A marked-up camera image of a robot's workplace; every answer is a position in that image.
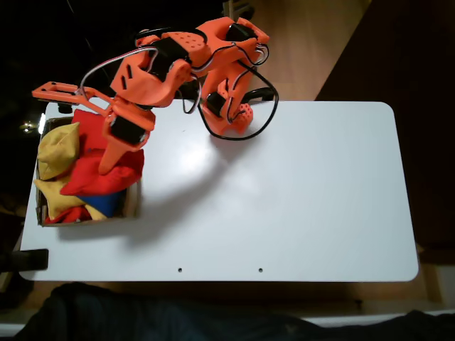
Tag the orange camera mount with camera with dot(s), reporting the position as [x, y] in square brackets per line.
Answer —
[96, 101]

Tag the red bean bag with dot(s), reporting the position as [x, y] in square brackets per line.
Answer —
[92, 181]
[89, 131]
[73, 215]

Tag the chair base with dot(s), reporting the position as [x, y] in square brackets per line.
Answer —
[231, 7]

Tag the blue bean bag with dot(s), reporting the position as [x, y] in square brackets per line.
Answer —
[106, 204]

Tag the shiny metal object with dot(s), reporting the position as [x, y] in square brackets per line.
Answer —
[26, 127]

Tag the black table clamp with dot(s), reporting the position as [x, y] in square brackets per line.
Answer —
[32, 259]

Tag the cardboard box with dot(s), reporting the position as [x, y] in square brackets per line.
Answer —
[132, 202]

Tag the yellow bean bag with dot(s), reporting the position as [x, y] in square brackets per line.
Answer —
[53, 199]
[57, 149]

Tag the person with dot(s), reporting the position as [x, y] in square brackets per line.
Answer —
[142, 316]

